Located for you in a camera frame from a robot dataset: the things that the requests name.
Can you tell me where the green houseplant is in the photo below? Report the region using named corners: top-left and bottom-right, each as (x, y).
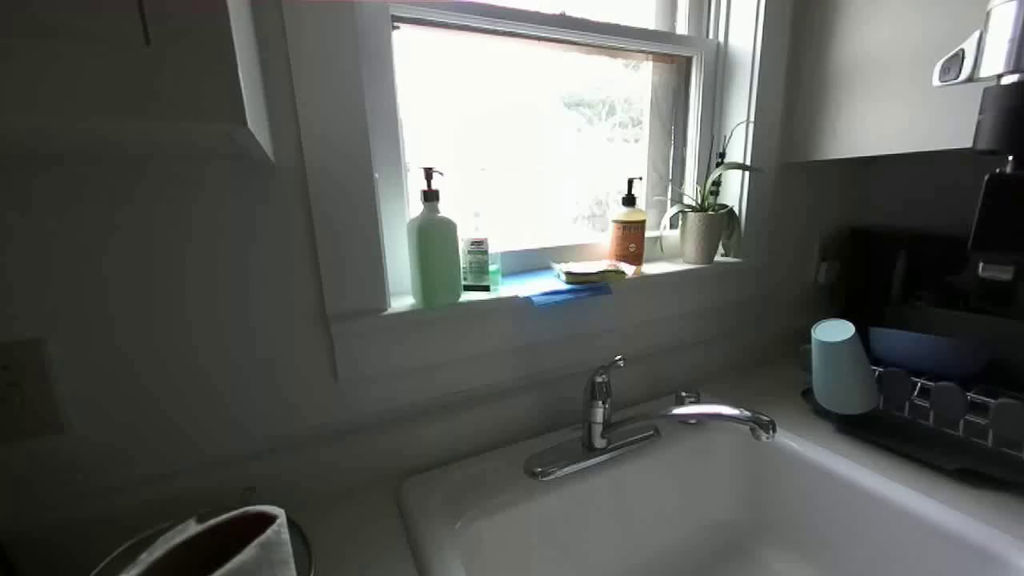
top-left (662, 119), bottom-right (759, 260)

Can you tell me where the green soap pump bottle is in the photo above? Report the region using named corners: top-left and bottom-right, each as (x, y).
top-left (402, 162), bottom-right (466, 314)

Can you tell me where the white kitchen sink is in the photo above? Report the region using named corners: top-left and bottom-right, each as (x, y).
top-left (398, 408), bottom-right (1024, 576)

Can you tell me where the amber soap pump bottle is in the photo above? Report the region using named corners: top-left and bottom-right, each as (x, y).
top-left (609, 174), bottom-right (651, 268)

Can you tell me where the black countertop appliance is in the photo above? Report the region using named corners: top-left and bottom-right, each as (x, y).
top-left (817, 225), bottom-right (1024, 329)

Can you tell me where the yellow sponge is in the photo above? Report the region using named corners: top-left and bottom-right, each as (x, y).
top-left (550, 260), bottom-right (644, 287)

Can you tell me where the white wall cabinet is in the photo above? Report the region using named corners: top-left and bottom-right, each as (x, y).
top-left (780, 0), bottom-right (1005, 165)
top-left (0, 0), bottom-right (280, 165)

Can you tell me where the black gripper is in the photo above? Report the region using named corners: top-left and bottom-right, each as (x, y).
top-left (962, 154), bottom-right (1024, 291)

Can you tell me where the white framed window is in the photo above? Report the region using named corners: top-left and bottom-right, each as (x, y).
top-left (355, 0), bottom-right (775, 314)

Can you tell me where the small green-lidded jar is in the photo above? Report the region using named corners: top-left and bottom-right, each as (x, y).
top-left (460, 238), bottom-right (507, 293)

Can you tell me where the blue cloth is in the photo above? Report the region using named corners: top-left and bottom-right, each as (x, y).
top-left (495, 264), bottom-right (615, 309)

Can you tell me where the blue bowl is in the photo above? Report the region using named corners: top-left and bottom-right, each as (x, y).
top-left (865, 323), bottom-right (993, 385)

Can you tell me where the white plant pot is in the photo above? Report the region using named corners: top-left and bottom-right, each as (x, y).
top-left (678, 209), bottom-right (730, 268)

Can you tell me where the chrome sink faucet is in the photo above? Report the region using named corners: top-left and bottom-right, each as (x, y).
top-left (523, 353), bottom-right (780, 484)

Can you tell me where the black wire dish rack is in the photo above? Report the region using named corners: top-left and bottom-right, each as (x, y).
top-left (800, 300), bottom-right (1024, 495)

